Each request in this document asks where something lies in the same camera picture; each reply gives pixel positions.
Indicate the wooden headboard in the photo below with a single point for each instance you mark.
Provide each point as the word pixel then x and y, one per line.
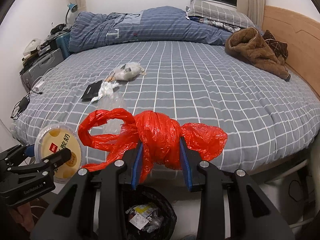
pixel 300 42

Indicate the brown paper tag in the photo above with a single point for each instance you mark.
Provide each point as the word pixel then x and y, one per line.
pixel 110 79
pixel 143 73

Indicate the teal suitcase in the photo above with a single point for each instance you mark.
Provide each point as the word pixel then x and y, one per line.
pixel 63 45

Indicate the bed with grey checked sheet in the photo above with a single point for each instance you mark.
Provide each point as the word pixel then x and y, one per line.
pixel 200 80

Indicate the white plastic object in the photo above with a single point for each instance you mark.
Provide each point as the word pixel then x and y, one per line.
pixel 32 46

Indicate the grey checked pillow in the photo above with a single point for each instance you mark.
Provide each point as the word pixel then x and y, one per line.
pixel 220 12

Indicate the blue striped duvet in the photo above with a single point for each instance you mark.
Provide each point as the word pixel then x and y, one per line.
pixel 162 27

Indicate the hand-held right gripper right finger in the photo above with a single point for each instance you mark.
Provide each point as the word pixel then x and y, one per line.
pixel 185 165

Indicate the white tissue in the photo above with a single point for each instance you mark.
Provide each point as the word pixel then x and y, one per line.
pixel 106 88

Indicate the grey suitcase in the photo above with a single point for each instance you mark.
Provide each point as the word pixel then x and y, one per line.
pixel 42 65

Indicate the yellow yogurt tub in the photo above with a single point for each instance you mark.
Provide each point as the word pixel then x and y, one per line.
pixel 60 140

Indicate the stack of dark boxes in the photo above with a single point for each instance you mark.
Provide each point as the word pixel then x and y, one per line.
pixel 45 50

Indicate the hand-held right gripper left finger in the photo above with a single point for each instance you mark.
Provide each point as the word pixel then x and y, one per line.
pixel 137 165

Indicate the white earphone box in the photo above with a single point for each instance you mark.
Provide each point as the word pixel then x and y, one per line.
pixel 138 221

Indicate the blue desk lamp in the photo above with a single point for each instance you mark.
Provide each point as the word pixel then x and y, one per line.
pixel 73 7

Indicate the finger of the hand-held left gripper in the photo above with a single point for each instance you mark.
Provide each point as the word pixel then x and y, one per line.
pixel 57 157
pixel 15 155

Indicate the yellow snack wrapper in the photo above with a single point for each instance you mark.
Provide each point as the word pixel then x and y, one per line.
pixel 143 208

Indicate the black waste bin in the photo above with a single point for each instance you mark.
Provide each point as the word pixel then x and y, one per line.
pixel 166 205

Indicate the black headset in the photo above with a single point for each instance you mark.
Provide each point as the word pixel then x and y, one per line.
pixel 60 28

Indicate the person's left hand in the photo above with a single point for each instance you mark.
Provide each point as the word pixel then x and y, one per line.
pixel 20 217

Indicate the dark patterned cloth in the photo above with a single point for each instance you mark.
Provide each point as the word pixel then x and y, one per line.
pixel 215 25

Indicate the brown fleece garment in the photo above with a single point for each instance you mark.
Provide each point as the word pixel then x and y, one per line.
pixel 252 50

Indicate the clear plastic pouch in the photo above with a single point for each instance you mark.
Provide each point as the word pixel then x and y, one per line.
pixel 127 71

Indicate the black box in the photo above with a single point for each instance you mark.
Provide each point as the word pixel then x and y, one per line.
pixel 89 92

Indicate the clear bubble wrap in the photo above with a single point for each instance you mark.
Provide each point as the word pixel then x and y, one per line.
pixel 112 102

